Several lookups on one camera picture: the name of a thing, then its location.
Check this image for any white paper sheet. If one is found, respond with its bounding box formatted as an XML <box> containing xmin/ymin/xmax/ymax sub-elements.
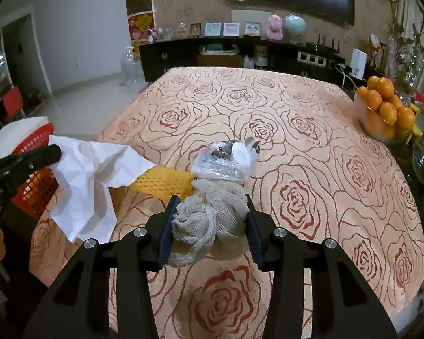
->
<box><xmin>49</xmin><ymin>136</ymin><xmax>155</xmax><ymax>243</ymax></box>

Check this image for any yellow foam net sleeve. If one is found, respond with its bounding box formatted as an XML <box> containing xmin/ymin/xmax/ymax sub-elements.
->
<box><xmin>128</xmin><ymin>165</ymin><xmax>194</xmax><ymax>203</ymax></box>

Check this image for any beige mesh net ball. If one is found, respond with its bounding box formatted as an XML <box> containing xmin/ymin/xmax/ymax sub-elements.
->
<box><xmin>168</xmin><ymin>179</ymin><xmax>249</xmax><ymax>267</ymax></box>

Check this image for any cat print tissue pack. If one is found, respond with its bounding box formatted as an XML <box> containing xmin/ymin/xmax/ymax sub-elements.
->
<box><xmin>189</xmin><ymin>137</ymin><xmax>260</xmax><ymax>184</ymax></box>

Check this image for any red plastic mesh basket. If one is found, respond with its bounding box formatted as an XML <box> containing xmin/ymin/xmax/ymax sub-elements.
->
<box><xmin>11</xmin><ymin>123</ymin><xmax>58</xmax><ymax>220</ymax></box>

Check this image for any red chair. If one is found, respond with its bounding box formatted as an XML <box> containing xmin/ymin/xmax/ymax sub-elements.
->
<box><xmin>3</xmin><ymin>86</ymin><xmax>26</xmax><ymax>122</ymax></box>

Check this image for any rose pattern tablecloth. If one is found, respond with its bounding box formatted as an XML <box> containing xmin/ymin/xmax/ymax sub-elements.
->
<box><xmin>30</xmin><ymin>68</ymin><xmax>424</xmax><ymax>338</ymax></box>

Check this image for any clear large water bottle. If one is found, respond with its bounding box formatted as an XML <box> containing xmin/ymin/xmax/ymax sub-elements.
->
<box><xmin>121</xmin><ymin>46</ymin><xmax>144</xmax><ymax>86</ymax></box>

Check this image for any glass bowl of oranges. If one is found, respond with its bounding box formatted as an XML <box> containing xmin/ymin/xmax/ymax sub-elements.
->
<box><xmin>354</xmin><ymin>76</ymin><xmax>423</xmax><ymax>144</ymax></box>

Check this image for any black tv cabinet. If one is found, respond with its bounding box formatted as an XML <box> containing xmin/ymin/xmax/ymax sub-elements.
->
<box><xmin>137</xmin><ymin>36</ymin><xmax>358</xmax><ymax>89</ymax></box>

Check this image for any red yellow festive poster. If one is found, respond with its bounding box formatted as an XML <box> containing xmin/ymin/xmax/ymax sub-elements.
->
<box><xmin>128</xmin><ymin>11</ymin><xmax>155</xmax><ymax>59</ymax></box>

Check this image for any white router box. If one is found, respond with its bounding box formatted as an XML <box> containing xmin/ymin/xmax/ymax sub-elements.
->
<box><xmin>350</xmin><ymin>48</ymin><xmax>367</xmax><ymax>80</ymax></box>

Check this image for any white power strip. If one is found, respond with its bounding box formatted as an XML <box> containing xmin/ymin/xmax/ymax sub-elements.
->
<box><xmin>297</xmin><ymin>51</ymin><xmax>327</xmax><ymax>68</ymax></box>

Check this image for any glass vase with flowers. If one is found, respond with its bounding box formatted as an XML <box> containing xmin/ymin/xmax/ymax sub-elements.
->
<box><xmin>385</xmin><ymin>0</ymin><xmax>424</xmax><ymax>96</ymax></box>

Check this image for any pink plush toy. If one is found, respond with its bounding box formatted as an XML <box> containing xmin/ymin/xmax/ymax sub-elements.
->
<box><xmin>267</xmin><ymin>15</ymin><xmax>283</xmax><ymax>41</ymax></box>

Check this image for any light blue globe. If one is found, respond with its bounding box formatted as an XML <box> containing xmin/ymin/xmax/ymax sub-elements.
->
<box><xmin>284</xmin><ymin>14</ymin><xmax>307</xmax><ymax>38</ymax></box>

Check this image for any white power cable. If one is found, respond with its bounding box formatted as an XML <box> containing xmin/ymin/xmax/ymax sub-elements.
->
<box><xmin>333</xmin><ymin>62</ymin><xmax>358</xmax><ymax>89</ymax></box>

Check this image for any small dark photo frame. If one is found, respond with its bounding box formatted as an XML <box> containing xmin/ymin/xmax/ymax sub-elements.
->
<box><xmin>190</xmin><ymin>23</ymin><xmax>201</xmax><ymax>38</ymax></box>

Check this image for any white picture frame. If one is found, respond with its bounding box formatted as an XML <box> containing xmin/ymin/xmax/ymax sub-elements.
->
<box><xmin>204</xmin><ymin>22</ymin><xmax>221</xmax><ymax>37</ymax></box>
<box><xmin>223</xmin><ymin>22</ymin><xmax>240</xmax><ymax>37</ymax></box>

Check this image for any white board leaning on wall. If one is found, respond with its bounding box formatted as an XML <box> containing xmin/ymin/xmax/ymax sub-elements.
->
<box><xmin>231</xmin><ymin>8</ymin><xmax>272</xmax><ymax>25</ymax></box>

